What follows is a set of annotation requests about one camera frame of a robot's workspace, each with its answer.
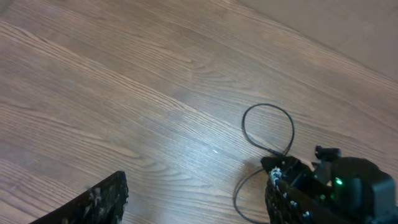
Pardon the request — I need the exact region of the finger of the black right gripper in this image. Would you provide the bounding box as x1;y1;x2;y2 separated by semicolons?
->
261;156;312;187

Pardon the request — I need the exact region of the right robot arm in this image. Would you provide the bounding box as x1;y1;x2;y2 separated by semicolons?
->
261;146;397;224

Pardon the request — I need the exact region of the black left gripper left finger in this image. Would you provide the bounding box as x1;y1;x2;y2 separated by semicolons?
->
32;170;129;224

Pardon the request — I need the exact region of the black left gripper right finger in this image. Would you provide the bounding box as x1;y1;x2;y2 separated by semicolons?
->
265;167;349;224

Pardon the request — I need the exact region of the thin black cable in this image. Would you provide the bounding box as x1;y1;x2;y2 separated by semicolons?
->
233;103;295;224

